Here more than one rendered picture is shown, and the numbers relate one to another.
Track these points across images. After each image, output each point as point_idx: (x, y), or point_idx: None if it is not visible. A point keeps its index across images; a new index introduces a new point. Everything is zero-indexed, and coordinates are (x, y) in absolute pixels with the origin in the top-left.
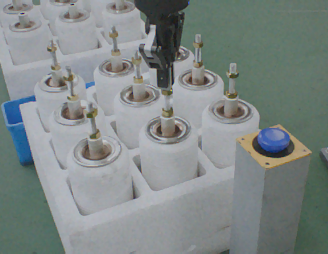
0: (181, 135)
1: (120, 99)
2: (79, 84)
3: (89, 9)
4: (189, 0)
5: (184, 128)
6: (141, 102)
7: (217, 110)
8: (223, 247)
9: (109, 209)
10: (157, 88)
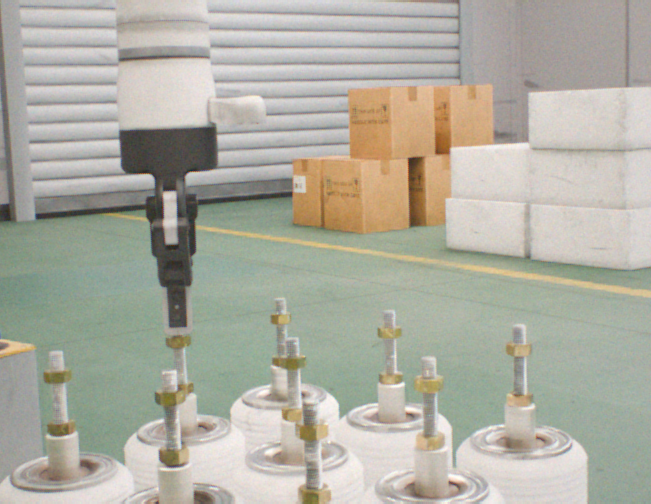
0: (152, 427)
1: (328, 440)
2: (467, 450)
3: None
4: (120, 162)
5: (152, 433)
6: (276, 445)
7: (94, 466)
8: None
9: None
10: (263, 466)
